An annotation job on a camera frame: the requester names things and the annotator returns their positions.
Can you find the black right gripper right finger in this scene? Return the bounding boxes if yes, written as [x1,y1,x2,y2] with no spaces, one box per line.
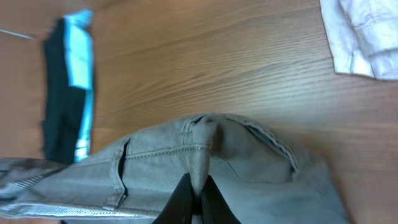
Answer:
[201,175,241,224]

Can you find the light blue garment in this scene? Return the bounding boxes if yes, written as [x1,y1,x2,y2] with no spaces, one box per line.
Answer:
[63,9,95,162]

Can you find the grey shorts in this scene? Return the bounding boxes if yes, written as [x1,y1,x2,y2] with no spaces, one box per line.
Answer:
[1,114,349,223]

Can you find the folded beige shorts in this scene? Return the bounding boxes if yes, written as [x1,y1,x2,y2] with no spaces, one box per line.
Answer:
[320,0,397,80]

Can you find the black garment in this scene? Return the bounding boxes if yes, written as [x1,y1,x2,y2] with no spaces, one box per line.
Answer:
[42,19,86,165]

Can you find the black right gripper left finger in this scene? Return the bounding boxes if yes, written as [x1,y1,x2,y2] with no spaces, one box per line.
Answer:
[152,173,193,224]

